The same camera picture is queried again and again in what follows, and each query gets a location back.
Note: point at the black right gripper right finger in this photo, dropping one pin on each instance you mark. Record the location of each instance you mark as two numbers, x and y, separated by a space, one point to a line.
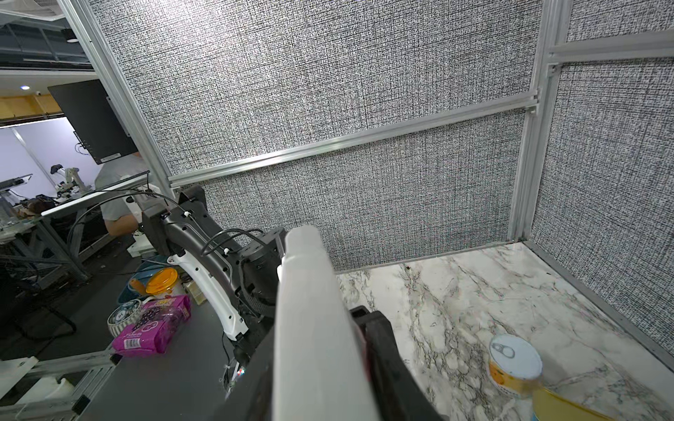
397 395

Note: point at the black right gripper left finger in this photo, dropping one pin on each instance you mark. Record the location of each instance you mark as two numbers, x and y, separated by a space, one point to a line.
252 396

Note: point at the grey pink spray nozzle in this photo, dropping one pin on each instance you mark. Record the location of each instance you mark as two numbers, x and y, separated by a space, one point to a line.
319 368

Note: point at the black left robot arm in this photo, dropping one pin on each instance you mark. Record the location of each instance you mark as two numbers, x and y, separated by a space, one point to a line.
235 268

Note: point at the small round white can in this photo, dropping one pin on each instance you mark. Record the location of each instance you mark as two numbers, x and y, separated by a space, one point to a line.
515 366

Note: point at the purple snack packet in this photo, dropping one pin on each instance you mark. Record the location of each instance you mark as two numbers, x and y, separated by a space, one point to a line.
159 322

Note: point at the orange round lid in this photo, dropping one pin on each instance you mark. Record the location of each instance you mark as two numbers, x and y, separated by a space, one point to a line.
165 282

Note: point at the patterned round bowl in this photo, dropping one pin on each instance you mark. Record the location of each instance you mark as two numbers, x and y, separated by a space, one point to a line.
125 315

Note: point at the background work desk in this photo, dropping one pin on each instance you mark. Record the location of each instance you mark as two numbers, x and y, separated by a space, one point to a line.
52 245

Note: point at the black wall monitor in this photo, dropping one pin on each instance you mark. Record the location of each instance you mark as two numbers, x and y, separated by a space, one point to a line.
92 115

